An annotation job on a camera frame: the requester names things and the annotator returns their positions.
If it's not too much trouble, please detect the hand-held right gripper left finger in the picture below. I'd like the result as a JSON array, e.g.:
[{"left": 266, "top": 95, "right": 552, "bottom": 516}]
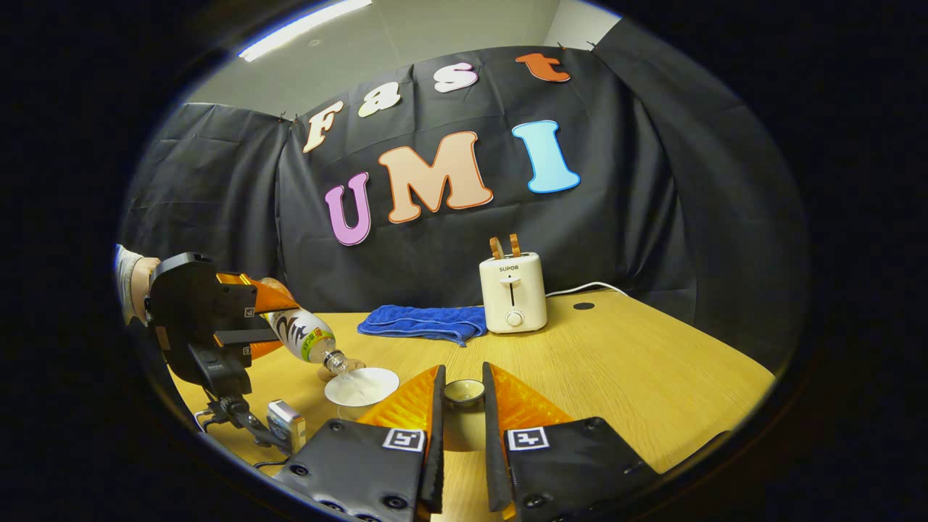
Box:
[{"left": 272, "top": 364, "right": 446, "bottom": 522}]

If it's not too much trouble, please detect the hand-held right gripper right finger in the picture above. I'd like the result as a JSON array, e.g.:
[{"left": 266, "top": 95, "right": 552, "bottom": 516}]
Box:
[{"left": 481, "top": 362, "right": 660, "bottom": 522}]

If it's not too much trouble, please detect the clear water bottle orange label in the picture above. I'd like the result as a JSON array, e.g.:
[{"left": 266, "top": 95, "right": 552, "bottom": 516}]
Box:
[{"left": 261, "top": 278, "right": 350, "bottom": 375}]

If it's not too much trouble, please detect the white teacup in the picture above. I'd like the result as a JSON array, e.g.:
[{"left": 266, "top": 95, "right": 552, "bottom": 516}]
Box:
[{"left": 324, "top": 368, "right": 401, "bottom": 422}]

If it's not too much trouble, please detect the blue folded towel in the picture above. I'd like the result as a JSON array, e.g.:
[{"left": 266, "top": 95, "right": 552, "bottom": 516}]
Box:
[{"left": 357, "top": 304, "right": 488, "bottom": 347}]

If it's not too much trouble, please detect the cream toaster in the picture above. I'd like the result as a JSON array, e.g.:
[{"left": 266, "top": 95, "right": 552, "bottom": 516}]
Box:
[{"left": 479, "top": 252, "right": 548, "bottom": 334}]

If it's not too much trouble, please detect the black backdrop cloth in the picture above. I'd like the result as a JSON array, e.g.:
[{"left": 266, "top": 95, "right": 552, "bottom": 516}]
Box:
[{"left": 118, "top": 18, "right": 809, "bottom": 374}]

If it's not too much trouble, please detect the white toaster cable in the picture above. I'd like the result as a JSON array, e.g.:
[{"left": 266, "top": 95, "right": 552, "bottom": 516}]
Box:
[{"left": 545, "top": 281, "right": 630, "bottom": 298}]

